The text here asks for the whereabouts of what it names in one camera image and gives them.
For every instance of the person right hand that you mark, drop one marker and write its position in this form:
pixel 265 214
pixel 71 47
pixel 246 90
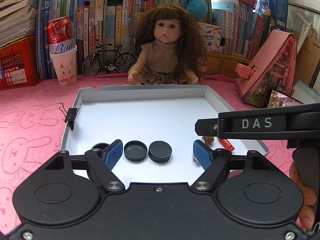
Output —
pixel 306 216

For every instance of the row of books right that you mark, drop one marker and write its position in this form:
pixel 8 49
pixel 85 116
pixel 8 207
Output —
pixel 241 25

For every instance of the white cat paper cup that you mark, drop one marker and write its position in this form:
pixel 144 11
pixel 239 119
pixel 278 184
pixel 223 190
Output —
pixel 65 65

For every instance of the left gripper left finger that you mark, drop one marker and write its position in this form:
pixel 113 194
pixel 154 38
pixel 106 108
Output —
pixel 101 162

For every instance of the blue plush ball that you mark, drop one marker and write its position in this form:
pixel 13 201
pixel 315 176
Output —
pixel 198 9

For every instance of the row of books centre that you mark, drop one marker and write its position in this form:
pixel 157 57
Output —
pixel 112 22

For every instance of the stack of books left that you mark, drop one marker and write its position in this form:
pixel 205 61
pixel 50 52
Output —
pixel 18 20

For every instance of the miniature black bicycle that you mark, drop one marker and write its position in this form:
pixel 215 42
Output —
pixel 108 60

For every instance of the colourful white box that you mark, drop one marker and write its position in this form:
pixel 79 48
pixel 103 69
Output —
pixel 211 36

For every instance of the blue carton box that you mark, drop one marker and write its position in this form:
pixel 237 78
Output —
pixel 276 9

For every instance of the black round puck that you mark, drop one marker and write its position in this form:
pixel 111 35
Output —
pixel 159 151

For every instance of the row of books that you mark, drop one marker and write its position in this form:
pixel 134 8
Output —
pixel 112 22
pixel 241 25

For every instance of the black round lid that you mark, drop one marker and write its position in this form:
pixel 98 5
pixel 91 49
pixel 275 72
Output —
pixel 135 151

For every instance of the red plastic basket left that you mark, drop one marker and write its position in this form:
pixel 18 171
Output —
pixel 18 64

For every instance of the red toy crayon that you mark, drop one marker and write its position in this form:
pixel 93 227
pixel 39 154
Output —
pixel 226 144

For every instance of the smartphone playing video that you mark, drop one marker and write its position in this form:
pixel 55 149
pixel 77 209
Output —
pixel 274 98

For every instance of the red beer can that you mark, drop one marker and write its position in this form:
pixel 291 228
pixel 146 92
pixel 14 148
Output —
pixel 60 35

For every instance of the white cardboard box tray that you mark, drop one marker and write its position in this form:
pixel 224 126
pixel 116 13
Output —
pixel 147 114

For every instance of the pink bunny table cloth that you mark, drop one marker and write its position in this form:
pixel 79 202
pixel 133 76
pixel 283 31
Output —
pixel 32 128

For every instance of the brown nut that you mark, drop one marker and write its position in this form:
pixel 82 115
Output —
pixel 208 140

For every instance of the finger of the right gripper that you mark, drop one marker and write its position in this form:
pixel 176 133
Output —
pixel 207 127

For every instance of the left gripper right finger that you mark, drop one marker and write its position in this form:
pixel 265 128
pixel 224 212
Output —
pixel 215 165

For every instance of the brown haired doll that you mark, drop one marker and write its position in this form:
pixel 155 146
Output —
pixel 169 49

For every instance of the black round cap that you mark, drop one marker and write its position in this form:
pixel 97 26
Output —
pixel 100 147

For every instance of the black binder clip on tray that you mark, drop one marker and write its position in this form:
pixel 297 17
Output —
pixel 70 115

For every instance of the pink triangular dollhouse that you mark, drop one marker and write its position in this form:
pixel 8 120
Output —
pixel 273 67

